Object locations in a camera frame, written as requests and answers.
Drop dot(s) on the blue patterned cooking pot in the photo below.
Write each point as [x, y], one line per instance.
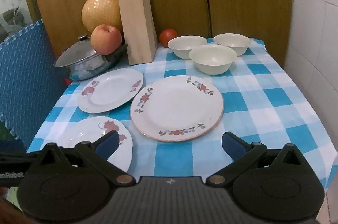
[84, 70]

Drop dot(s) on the red yellow apple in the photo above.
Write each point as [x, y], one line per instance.
[105, 39]

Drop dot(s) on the cream bowl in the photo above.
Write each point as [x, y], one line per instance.
[184, 49]
[212, 60]
[232, 42]

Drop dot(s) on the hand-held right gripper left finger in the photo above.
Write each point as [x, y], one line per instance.
[108, 144]

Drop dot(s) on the glass pot lid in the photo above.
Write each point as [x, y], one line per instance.
[76, 51]

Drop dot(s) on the person's left forearm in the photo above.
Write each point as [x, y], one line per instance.
[6, 213]

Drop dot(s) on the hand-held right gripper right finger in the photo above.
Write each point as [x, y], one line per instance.
[233, 146]

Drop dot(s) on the red tomato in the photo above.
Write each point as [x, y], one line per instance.
[167, 37]

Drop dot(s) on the large floral plate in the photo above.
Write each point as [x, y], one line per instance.
[177, 107]

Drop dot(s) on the yellow pomelo in net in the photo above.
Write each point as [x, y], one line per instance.
[100, 10]

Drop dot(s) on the blue white checkered tablecloth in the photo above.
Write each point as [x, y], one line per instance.
[264, 97]

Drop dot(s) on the blue foam mat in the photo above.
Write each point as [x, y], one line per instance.
[26, 81]

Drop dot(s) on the wooden knife block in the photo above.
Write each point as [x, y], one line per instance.
[137, 28]

